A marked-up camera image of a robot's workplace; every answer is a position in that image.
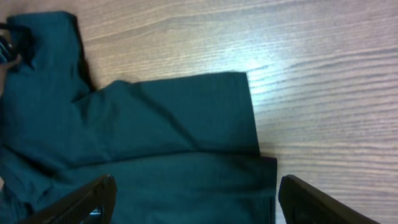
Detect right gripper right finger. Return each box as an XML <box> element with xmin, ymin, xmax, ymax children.
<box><xmin>278</xmin><ymin>175</ymin><xmax>378</xmax><ymax>224</ymax></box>

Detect black t-shirt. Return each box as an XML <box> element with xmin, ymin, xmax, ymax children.
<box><xmin>1</xmin><ymin>11</ymin><xmax>277</xmax><ymax>223</ymax></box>

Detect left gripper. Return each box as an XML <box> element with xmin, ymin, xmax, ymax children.
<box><xmin>1</xmin><ymin>23</ymin><xmax>14</xmax><ymax>64</ymax></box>

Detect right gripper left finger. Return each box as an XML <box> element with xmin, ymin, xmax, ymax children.
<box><xmin>19</xmin><ymin>174</ymin><xmax>117</xmax><ymax>224</ymax></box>

